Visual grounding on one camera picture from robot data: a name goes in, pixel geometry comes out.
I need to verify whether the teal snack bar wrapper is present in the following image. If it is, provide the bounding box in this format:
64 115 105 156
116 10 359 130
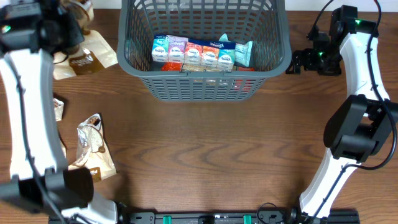
214 34 252 70

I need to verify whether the orange cracker package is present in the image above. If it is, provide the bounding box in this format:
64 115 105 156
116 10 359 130
161 62 255 72

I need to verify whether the tissue multipack strip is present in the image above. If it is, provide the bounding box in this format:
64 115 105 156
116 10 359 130
151 35 219 67

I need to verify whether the beige snack pouch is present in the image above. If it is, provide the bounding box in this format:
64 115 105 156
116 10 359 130
68 113 117 182
51 0 119 81
9 98 68 181

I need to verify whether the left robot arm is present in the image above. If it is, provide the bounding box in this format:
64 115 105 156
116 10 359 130
1 1 118 223

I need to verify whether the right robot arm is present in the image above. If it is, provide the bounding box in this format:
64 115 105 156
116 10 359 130
284 5 397 223

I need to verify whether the grey plastic basket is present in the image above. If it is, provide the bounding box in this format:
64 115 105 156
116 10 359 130
117 0 292 101

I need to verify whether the right black cable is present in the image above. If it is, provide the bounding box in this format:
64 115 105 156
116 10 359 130
306 0 398 224

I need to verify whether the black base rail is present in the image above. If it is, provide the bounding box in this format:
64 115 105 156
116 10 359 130
48 202 361 224

